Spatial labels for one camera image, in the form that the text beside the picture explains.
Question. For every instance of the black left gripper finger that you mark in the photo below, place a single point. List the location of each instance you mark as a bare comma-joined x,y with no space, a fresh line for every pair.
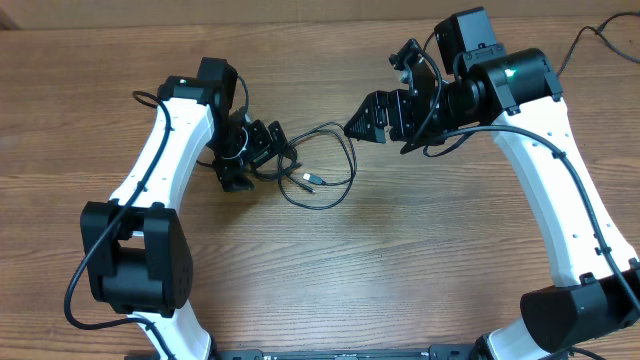
279,141
259,148

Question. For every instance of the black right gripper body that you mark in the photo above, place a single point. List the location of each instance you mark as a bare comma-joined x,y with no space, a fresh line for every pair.
435,116

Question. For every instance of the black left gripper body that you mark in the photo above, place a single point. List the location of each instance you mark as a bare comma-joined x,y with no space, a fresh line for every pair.
230,149

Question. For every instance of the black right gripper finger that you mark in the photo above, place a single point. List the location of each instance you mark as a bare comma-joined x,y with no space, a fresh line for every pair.
364,130
378,110

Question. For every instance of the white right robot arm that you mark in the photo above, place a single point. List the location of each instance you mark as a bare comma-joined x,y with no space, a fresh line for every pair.
477,86

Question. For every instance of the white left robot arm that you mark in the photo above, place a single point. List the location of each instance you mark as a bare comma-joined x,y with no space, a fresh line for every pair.
136,254

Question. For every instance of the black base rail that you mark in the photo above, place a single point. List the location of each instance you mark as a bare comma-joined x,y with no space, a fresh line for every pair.
434,352

